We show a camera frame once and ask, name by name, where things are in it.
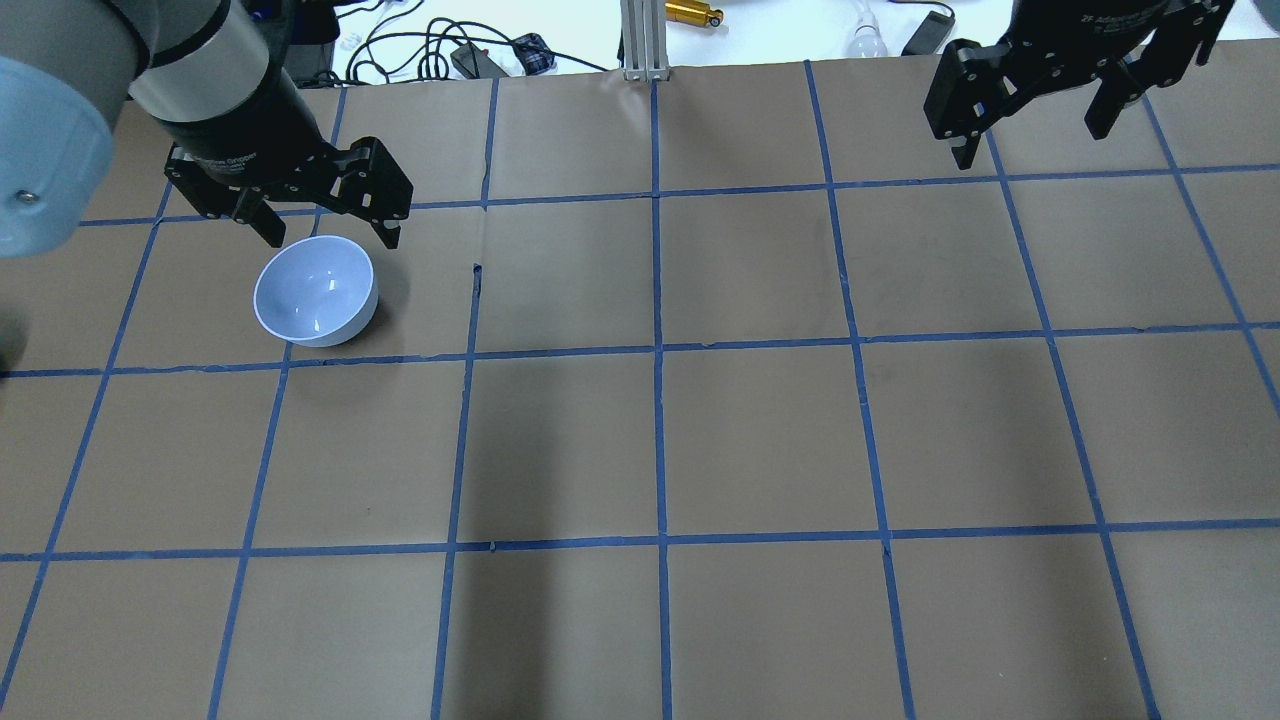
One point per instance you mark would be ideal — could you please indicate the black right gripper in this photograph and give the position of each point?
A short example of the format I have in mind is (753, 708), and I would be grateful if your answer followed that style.
(1085, 40)

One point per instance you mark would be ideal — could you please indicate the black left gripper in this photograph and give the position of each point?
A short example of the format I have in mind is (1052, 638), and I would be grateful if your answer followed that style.
(243, 128)

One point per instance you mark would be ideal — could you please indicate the blue bowl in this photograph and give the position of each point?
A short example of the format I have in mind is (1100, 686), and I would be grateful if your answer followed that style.
(318, 292)

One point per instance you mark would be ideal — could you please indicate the white light bulb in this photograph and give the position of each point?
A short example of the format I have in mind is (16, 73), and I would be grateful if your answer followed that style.
(866, 40)

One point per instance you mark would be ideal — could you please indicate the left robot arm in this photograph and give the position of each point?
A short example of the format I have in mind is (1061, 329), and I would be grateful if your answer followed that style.
(214, 78)

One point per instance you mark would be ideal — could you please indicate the gold cylinder tool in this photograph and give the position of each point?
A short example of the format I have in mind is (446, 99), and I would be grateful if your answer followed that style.
(694, 13)

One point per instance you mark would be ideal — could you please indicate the aluminium frame post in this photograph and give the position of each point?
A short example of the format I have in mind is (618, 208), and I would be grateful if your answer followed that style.
(643, 36)

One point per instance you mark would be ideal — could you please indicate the black power adapter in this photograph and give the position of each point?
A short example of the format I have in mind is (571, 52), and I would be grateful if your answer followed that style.
(930, 35)

